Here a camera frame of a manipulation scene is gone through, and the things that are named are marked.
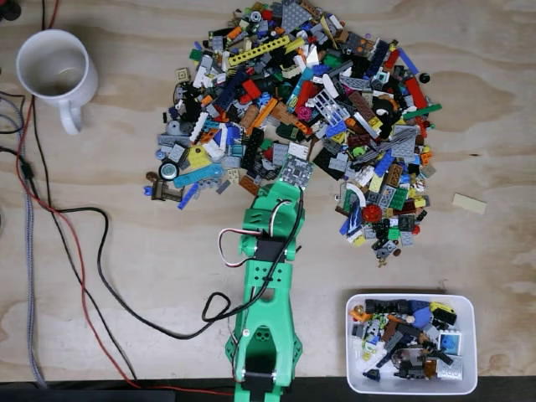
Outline thin black cable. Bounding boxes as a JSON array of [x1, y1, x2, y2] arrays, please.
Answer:
[[31, 0, 138, 380]]

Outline black looped cable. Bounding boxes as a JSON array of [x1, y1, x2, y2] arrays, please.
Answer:
[[0, 90, 27, 136]]

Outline yellow Lego technic beam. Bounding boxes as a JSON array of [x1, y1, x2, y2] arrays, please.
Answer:
[[228, 35, 291, 67]]

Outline dark blue Lego piece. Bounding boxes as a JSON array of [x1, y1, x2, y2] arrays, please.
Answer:
[[408, 299, 435, 328]]

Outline blue long Lego slope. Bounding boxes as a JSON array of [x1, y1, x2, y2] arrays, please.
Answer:
[[397, 47, 420, 75]]

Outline tan flat Lego plate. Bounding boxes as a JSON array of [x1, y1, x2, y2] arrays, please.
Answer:
[[451, 193, 489, 215]]

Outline silver black Lego wheel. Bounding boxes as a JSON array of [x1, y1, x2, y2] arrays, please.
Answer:
[[157, 162, 179, 182]]

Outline white Lego arch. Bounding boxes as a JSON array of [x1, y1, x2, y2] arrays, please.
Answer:
[[344, 182, 368, 207]]

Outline green long Lego plate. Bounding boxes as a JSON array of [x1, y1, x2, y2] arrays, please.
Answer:
[[404, 103, 443, 120]]

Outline light grey Lego plate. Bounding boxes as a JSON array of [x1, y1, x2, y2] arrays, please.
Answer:
[[437, 356, 465, 381]]

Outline yellow Lego wedge plate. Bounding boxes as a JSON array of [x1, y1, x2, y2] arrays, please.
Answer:
[[187, 144, 211, 169]]

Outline thin red cable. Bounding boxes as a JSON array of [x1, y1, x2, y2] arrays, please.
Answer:
[[15, 0, 235, 397]]

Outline blue white printed Lego piece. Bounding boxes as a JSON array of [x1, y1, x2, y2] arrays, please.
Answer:
[[338, 200, 363, 236]]

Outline brown Lego bracket piece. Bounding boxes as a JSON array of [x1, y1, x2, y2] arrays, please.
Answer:
[[145, 171, 185, 203]]

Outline cyan long Lego plate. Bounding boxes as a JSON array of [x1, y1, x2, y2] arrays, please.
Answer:
[[173, 162, 225, 189]]

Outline white ceramic mug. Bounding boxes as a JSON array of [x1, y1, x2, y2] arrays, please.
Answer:
[[15, 28, 100, 136]]

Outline black studded Lego plate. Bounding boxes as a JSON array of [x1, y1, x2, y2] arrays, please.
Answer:
[[240, 126, 265, 169]]

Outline white red black servo wire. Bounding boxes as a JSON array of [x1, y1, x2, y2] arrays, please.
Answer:
[[217, 198, 295, 269]]

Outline white plastic bin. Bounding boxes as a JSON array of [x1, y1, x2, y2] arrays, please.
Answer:
[[345, 293, 479, 396]]

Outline grey ridged Lego plate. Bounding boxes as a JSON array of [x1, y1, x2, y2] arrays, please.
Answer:
[[355, 124, 421, 165]]

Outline yellow black Lego piece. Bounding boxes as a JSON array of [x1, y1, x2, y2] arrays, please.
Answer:
[[428, 301, 458, 326]]

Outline thick black cable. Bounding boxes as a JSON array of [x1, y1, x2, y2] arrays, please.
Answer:
[[0, 146, 257, 340]]

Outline grey braided cable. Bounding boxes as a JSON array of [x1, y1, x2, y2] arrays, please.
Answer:
[[0, 92, 47, 389]]

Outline brown long Lego plate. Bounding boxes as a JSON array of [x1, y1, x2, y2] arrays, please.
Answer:
[[348, 90, 379, 127]]

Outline blue narrow Lego plate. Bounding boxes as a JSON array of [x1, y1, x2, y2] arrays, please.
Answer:
[[176, 182, 202, 211]]

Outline white small Lego plate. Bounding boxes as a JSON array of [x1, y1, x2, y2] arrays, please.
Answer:
[[287, 142, 313, 161]]

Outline red small Lego brick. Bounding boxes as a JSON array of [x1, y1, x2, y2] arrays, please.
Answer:
[[241, 79, 263, 100]]

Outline orange long Lego plate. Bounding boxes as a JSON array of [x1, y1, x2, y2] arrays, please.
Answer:
[[245, 97, 280, 136]]

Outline black long Lego piece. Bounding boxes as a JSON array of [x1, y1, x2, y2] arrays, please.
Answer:
[[364, 298, 410, 315]]

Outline red long Lego brick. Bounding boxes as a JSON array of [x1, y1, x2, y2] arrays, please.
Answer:
[[404, 77, 429, 111]]

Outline large grey Lego wedge plate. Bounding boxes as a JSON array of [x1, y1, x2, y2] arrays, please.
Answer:
[[281, 0, 315, 33]]

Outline white Lego window frame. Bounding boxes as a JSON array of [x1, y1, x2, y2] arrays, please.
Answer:
[[313, 89, 351, 123]]

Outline light blue Lego brick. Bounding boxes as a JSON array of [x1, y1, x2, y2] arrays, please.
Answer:
[[437, 330, 465, 353]]

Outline black object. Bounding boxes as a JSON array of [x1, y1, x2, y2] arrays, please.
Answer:
[[0, 0, 22, 23]]

